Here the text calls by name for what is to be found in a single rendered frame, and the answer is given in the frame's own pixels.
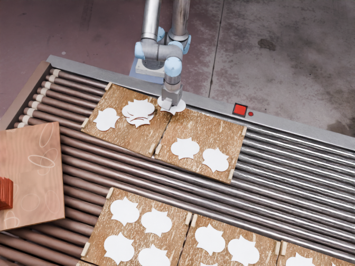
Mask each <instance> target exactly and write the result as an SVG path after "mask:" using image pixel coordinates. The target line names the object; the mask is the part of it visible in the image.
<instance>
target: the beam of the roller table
mask: <svg viewBox="0 0 355 266"><path fill-rule="evenodd" d="M46 62H50V63H51V65H52V67H53V69H58V70H61V71H63V72H67V73H71V74H74V75H78V76H81V77H84V78H88V79H92V80H96V81H99V82H103V83H106V84H108V83H110V82H112V84H115V85H117V86H120V87H123V88H126V89H129V90H132V91H135V92H139V93H142V94H146V95H149V96H152V97H156V98H159V97H160V96H162V86H163V85H161V84H157V83H153V82H149V81H145V80H142V79H138V78H135V77H130V76H128V75H124V74H120V73H117V72H112V71H109V70H105V69H101V68H98V67H95V66H91V65H87V64H84V63H80V62H76V61H73V60H68V59H65V58H61V57H58V56H55V55H50V56H49V57H48V59H47V60H46ZM182 96H183V97H182V100H183V101H184V102H185V105H186V106H188V107H192V108H196V109H200V110H203V111H207V112H210V113H214V114H217V115H221V116H224V117H228V118H232V119H236V120H239V121H243V122H246V123H249V124H253V125H257V126H260V127H264V128H268V129H271V130H275V131H279V132H282V133H285V134H289V135H292V136H296V137H300V138H304V139H307V140H311V141H314V142H317V143H321V144H325V145H329V146H332V147H336V148H340V149H343V150H347V151H351V152H353V153H355V138H354V137H350V136H346V135H343V134H339V133H336V132H332V131H329V130H325V129H321V128H318V127H313V126H310V125H306V124H303V123H300V122H296V121H292V120H288V119H284V118H281V117H277V116H273V115H269V114H267V113H263V112H259V111H256V110H251V109H247V112H246V116H245V118H243V117H239V116H235V115H232V111H233V108H234V104H230V103H226V102H223V101H219V100H215V99H211V98H207V97H204V96H200V95H197V94H194V93H189V92H186V91H182ZM248 112H253V114H254V115H253V116H249V115H248Z"/></svg>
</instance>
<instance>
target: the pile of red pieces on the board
mask: <svg viewBox="0 0 355 266"><path fill-rule="evenodd" d="M10 208H13V181H12V180H10V179H9V178H5V177H0V211H1V210H6V209H10Z"/></svg>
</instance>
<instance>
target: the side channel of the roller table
mask: <svg viewBox="0 0 355 266"><path fill-rule="evenodd" d="M51 69H53V67H52V65H51V63H50V62H46V61H41V62H40V64H39V65H38V66H37V68H36V69H35V71H34V72H33V73H32V75H31V76H30V78H29V79H28V81H27V82H26V84H25V85H24V87H23V88H22V90H21V91H20V92H19V94H18V95H17V97H16V98H15V99H14V101H13V102H12V104H11V105H10V107H9V108H8V110H7V111H6V112H5V114H4V115H3V117H2V118H1V120H0V131H2V130H9V129H14V124H15V123H16V122H20V121H19V117H20V115H25V114H24V109H25V108H29V106H28V104H29V102H30V101H33V96H34V94H38V93H37V90H38V88H39V87H41V88H42V86H41V84H42V82H43V81H46V79H45V78H46V76H47V75H50V70H51Z"/></svg>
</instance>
